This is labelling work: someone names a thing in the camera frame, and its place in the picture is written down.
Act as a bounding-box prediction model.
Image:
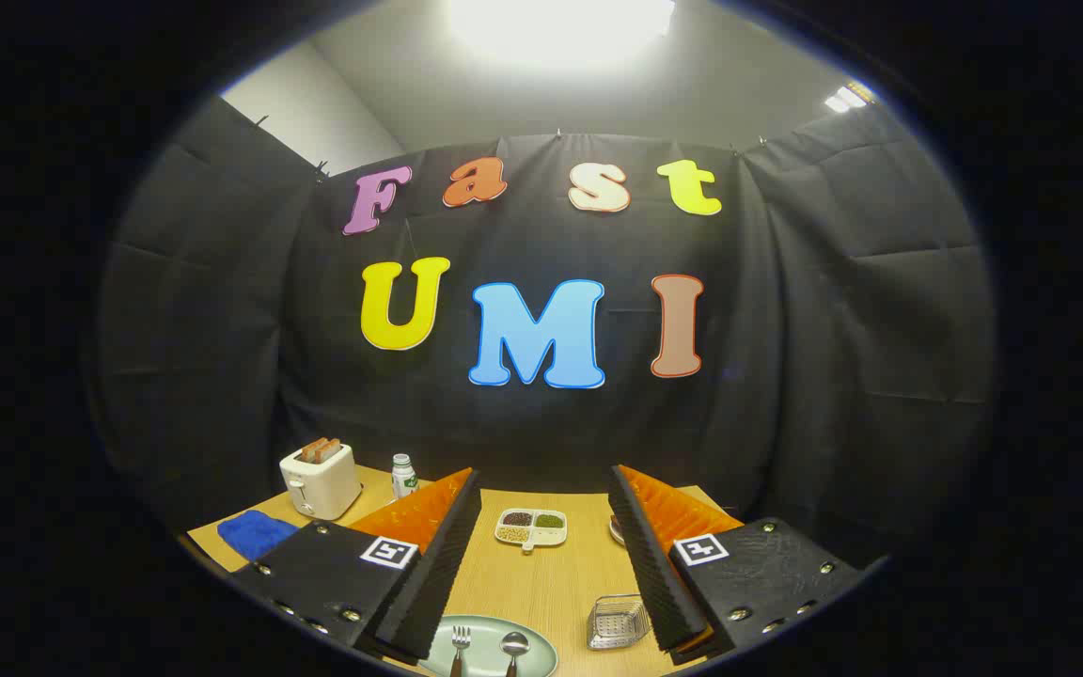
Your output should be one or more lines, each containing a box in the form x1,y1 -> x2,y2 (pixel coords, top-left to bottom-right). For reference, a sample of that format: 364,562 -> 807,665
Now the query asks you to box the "light green plate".
417,615 -> 559,677

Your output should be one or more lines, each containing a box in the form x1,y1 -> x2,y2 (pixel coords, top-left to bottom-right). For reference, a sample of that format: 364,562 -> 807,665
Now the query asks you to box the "white toaster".
279,442 -> 362,522

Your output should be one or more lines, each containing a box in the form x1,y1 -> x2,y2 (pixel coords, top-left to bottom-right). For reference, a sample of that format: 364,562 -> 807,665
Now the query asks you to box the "blue cloth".
217,510 -> 300,563

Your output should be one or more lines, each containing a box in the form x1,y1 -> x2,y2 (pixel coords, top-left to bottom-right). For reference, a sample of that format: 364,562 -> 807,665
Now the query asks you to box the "white divided dish with beans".
494,508 -> 569,554

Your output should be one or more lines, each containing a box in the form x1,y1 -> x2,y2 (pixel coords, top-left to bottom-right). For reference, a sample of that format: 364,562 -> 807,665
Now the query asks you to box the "large ceiling light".
447,0 -> 676,69

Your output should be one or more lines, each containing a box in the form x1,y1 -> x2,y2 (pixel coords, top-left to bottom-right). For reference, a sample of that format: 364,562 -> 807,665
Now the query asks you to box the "small ceiling light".
824,80 -> 877,114

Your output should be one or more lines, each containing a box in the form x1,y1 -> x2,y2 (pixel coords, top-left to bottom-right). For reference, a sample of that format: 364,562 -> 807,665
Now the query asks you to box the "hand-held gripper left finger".
231,467 -> 483,662

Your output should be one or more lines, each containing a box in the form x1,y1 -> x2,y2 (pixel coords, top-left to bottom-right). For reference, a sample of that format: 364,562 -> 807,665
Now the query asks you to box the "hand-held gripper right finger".
609,464 -> 867,664

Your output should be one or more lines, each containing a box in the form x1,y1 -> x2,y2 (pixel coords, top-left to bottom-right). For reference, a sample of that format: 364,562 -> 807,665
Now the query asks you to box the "metal wire basket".
586,594 -> 651,652

